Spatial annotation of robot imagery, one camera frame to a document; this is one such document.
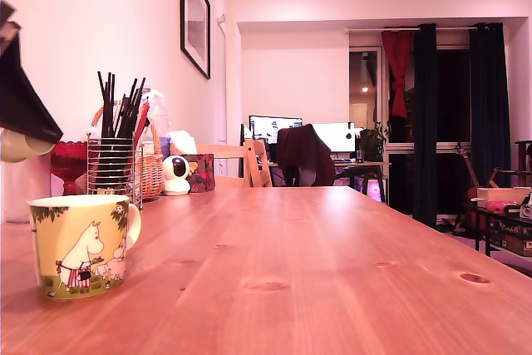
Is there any pink case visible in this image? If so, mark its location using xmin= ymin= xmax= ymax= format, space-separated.
xmin=487 ymin=200 xmax=521 ymax=214

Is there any clear water bottle blue cap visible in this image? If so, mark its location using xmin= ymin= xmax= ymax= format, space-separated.
xmin=2 ymin=161 xmax=53 ymax=224

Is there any glowing computer case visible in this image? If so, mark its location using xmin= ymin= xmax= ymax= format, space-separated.
xmin=367 ymin=179 xmax=386 ymax=204

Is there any computer monitor showing windows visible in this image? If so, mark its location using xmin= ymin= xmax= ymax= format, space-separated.
xmin=249 ymin=115 xmax=304 ymax=147

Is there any white framed glass door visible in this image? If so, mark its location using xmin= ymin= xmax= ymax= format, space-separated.
xmin=349 ymin=47 xmax=385 ymax=131

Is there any red curtain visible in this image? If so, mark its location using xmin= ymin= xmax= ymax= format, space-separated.
xmin=382 ymin=29 xmax=417 ymax=120

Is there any brown printed box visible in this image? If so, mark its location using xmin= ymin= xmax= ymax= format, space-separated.
xmin=491 ymin=221 xmax=532 ymax=257

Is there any small white round camera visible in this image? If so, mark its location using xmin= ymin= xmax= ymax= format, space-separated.
xmin=162 ymin=154 xmax=194 ymax=197

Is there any dark curtain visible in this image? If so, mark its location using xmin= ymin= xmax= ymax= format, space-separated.
xmin=413 ymin=23 xmax=439 ymax=229
xmin=469 ymin=22 xmax=513 ymax=188

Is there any computer monitor showing white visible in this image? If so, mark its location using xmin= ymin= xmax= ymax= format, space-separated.
xmin=311 ymin=121 xmax=357 ymax=154

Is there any floral tissue box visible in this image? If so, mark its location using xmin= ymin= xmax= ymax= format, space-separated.
xmin=181 ymin=153 xmax=217 ymax=193

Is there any black framed wall picture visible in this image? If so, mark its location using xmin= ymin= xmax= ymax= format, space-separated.
xmin=180 ymin=0 xmax=212 ymax=81

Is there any dark shoe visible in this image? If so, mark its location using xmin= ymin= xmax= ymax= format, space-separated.
xmin=437 ymin=219 xmax=468 ymax=234

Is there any white wall pipe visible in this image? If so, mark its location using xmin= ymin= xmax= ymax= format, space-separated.
xmin=216 ymin=13 xmax=229 ymax=146

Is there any red utensil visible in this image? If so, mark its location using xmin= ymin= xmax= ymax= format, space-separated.
xmin=134 ymin=101 xmax=152 ymax=142

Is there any white tissue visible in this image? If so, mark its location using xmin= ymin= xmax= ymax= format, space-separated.
xmin=169 ymin=130 xmax=199 ymax=155

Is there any red glass footed bowl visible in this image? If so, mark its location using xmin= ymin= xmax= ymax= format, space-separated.
xmin=50 ymin=141 xmax=89 ymax=197

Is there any black side table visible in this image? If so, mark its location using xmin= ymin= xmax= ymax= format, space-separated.
xmin=473 ymin=205 xmax=532 ymax=259

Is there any green potted plant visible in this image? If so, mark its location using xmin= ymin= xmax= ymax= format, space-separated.
xmin=358 ymin=121 xmax=391 ymax=163

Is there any white instant camera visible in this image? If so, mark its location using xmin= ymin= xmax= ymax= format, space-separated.
xmin=519 ymin=191 xmax=532 ymax=222

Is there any clear plastic bottle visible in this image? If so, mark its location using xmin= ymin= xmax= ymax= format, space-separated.
xmin=141 ymin=87 xmax=173 ymax=152

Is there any pale coffee capsule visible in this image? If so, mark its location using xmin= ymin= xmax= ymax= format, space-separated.
xmin=0 ymin=127 xmax=57 ymax=164

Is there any pale wooden chair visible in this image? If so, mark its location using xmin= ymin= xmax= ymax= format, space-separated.
xmin=195 ymin=138 xmax=274 ymax=190

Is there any pale wooden box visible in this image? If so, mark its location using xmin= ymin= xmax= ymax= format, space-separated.
xmin=476 ymin=187 xmax=532 ymax=210

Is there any white curtain rod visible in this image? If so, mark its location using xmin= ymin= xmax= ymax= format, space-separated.
xmin=347 ymin=27 xmax=479 ymax=33

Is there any grey office chair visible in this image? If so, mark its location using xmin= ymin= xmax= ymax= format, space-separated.
xmin=293 ymin=165 xmax=323 ymax=188

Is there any yellow cartoon print mug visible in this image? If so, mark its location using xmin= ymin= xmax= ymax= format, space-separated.
xmin=27 ymin=194 xmax=142 ymax=300

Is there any metal wire utensil rack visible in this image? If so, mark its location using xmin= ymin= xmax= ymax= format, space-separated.
xmin=86 ymin=131 xmax=145 ymax=211

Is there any wooden computer desk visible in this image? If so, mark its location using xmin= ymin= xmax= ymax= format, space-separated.
xmin=268 ymin=159 xmax=394 ymax=205

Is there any wicker basket with handle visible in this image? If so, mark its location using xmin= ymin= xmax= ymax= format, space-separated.
xmin=91 ymin=98 xmax=166 ymax=201

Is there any wooden shelf unit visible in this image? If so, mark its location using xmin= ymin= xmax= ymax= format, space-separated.
xmin=494 ymin=140 xmax=532 ymax=189

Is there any black chopstick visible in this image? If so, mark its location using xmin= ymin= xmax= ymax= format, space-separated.
xmin=110 ymin=73 xmax=117 ymax=140
xmin=105 ymin=71 xmax=113 ymax=140
xmin=126 ymin=76 xmax=147 ymax=140
xmin=96 ymin=71 xmax=107 ymax=140
xmin=118 ymin=76 xmax=140 ymax=140

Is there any wooden guitar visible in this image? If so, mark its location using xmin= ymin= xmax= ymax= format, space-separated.
xmin=455 ymin=141 xmax=487 ymax=231

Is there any dark red jacket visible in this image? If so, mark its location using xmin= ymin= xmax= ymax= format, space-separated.
xmin=277 ymin=124 xmax=337 ymax=187

